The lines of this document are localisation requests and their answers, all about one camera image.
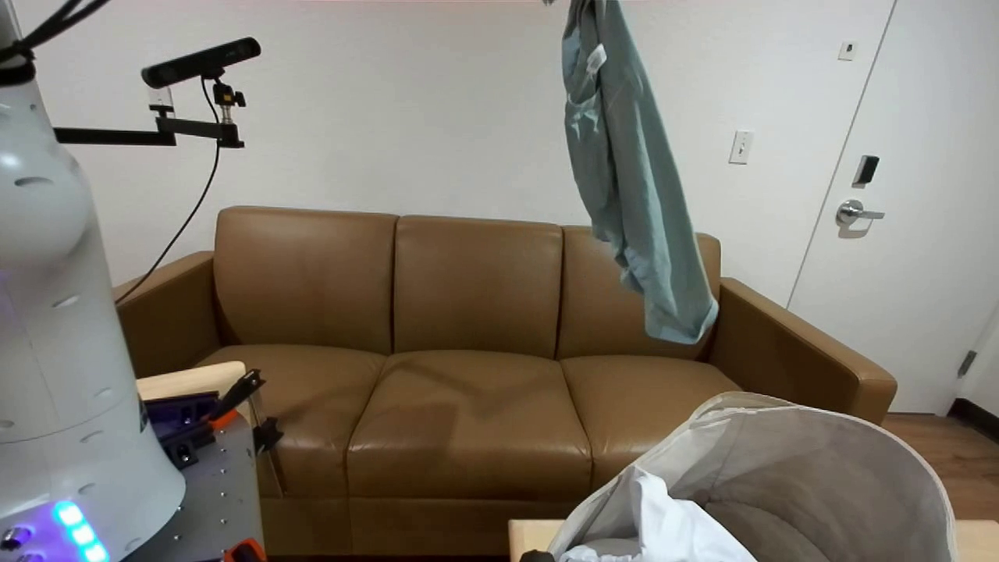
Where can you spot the grey blue sock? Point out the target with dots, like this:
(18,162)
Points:
(634,175)

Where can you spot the white garment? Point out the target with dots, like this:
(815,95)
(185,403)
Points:
(665,520)

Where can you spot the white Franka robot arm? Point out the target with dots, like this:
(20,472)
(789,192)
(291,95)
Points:
(50,313)

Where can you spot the brown leather couch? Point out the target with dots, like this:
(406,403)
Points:
(470,300)

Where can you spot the light wooden table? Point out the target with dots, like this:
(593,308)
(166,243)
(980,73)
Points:
(526,542)

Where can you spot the black orange clamp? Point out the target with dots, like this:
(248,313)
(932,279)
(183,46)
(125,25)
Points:
(224,403)

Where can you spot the light wooden board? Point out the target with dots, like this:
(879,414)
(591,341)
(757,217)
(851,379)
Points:
(188,379)

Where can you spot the grey perforated mounting plate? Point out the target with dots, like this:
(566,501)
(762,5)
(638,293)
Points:
(221,488)

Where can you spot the grey round bin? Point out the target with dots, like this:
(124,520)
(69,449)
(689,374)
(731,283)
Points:
(814,479)

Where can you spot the small red object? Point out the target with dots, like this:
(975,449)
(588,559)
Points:
(245,550)

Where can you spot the black door card reader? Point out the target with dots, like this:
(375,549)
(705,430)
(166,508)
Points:
(867,171)

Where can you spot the white door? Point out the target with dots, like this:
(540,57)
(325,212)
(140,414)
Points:
(917,125)

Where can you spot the small dark door fitting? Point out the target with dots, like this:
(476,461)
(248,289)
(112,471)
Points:
(965,364)

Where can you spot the white wall light switch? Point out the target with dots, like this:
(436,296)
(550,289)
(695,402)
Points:
(740,149)

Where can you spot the black exterior camera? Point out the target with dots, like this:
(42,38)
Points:
(198,65)

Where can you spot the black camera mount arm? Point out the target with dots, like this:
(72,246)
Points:
(157,134)

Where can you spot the small white wall sensor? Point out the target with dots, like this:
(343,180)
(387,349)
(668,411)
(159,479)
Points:
(848,49)

